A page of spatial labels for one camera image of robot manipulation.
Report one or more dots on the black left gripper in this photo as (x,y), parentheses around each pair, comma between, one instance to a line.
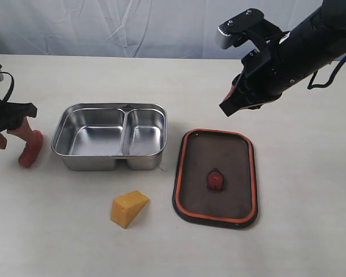
(13,117)

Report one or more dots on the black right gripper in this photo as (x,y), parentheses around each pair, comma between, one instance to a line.
(261,81)

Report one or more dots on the red toy sausage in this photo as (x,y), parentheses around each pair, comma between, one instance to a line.
(31,150)

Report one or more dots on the dark transparent box lid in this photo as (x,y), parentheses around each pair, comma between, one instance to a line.
(215,179)

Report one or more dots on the yellow toy cheese wedge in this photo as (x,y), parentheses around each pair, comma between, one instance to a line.
(127,206)

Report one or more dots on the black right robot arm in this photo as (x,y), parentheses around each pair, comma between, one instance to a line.
(315,48)

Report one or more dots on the stainless steel lunch box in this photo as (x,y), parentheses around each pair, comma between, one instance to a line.
(97,136)

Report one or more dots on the blue-grey backdrop cloth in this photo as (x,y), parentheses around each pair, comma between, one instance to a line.
(133,29)

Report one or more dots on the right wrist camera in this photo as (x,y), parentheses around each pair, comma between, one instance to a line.
(250,25)

